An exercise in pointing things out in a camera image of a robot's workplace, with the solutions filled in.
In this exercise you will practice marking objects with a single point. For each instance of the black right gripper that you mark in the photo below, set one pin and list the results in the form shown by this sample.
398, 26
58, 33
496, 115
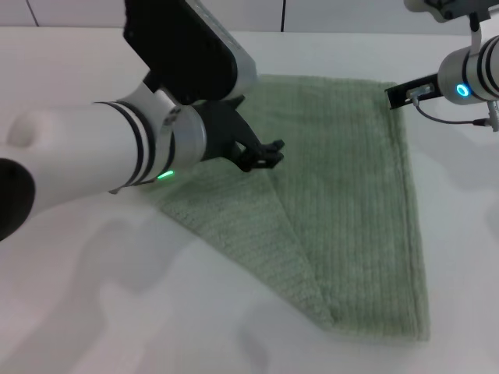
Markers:
399, 97

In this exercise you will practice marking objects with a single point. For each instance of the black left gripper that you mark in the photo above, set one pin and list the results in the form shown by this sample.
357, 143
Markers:
218, 132

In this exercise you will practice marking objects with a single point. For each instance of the light green ribbed towel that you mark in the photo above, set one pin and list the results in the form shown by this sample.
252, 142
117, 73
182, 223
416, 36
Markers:
343, 187

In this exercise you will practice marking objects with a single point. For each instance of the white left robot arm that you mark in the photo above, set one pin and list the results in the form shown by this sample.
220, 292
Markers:
85, 148

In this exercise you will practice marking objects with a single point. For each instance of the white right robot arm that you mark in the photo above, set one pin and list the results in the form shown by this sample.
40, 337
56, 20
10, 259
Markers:
477, 74

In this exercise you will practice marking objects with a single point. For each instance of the black vertical pole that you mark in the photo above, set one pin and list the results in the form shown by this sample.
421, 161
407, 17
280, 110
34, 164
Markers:
283, 15

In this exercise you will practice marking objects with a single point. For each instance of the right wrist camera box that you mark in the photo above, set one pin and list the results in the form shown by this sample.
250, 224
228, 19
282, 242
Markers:
448, 5

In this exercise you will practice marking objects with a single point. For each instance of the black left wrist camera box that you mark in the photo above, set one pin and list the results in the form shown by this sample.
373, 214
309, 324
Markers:
183, 46

